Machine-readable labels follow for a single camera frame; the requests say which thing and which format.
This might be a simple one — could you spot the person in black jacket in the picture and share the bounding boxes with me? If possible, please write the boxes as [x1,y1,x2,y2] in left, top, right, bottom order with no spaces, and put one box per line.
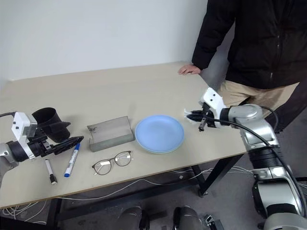
[191,0,307,113]

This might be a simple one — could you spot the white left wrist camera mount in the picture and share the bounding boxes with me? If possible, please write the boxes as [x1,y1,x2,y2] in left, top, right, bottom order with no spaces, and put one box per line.
[11,112,38,159]

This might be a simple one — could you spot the person's right hand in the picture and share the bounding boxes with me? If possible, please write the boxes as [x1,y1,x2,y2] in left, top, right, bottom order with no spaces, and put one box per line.
[178,64,202,76]

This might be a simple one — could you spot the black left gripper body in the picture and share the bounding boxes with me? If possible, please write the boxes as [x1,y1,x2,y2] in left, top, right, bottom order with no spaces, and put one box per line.
[28,128,55,158]

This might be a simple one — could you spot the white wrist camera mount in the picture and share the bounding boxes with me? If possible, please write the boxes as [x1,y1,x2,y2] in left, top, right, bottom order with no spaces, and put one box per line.
[11,112,38,159]
[200,87,227,128]

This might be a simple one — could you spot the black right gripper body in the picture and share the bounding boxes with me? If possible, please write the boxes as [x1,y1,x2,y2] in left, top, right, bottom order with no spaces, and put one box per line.
[198,102,220,132]

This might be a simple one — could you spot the dark rounded shape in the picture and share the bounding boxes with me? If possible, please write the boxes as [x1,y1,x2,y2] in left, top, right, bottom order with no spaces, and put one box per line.
[173,206,205,230]

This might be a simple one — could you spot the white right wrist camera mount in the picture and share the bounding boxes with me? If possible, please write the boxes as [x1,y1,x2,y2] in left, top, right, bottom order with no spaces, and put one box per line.
[200,87,227,128]

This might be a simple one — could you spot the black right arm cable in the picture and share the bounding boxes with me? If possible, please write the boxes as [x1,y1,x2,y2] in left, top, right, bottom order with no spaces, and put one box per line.
[203,105,304,216]

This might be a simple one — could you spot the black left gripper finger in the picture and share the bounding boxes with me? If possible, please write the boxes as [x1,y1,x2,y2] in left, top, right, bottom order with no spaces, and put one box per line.
[44,121,72,139]
[51,136,85,155]

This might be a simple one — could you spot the tangled white cable bundle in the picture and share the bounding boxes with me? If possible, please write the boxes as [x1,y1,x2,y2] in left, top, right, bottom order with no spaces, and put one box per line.
[0,198,50,225]

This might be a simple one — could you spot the light blue plate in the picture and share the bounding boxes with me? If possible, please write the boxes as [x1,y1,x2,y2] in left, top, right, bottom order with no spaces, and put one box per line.
[137,141,181,155]
[134,115,185,152]

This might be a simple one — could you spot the black cup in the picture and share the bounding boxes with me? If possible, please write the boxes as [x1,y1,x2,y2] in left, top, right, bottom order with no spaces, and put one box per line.
[31,107,71,142]

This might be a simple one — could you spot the blue capped whiteboard marker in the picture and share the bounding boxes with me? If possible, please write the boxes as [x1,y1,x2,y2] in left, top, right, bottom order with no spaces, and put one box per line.
[63,142,81,179]

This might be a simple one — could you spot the black bracket device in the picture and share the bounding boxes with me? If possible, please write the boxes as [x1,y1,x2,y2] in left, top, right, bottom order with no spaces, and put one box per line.
[204,214,225,230]

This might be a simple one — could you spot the long white floor cable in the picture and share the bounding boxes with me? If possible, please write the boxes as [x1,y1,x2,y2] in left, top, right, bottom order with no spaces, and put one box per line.
[59,166,255,201]

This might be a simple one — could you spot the grey glasses case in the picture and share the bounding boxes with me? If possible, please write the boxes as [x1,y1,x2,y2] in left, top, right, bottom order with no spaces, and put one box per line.
[86,115,135,153]

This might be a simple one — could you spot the brown thin-rimmed glasses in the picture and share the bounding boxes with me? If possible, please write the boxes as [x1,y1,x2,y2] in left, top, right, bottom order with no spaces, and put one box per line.
[92,150,135,176]

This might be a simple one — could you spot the black metal table frame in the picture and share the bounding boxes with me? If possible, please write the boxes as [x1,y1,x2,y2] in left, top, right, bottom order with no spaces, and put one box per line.
[47,155,249,222]

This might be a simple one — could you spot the black capped whiteboard marker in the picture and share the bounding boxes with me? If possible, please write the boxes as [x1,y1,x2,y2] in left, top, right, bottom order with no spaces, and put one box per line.
[44,158,58,185]

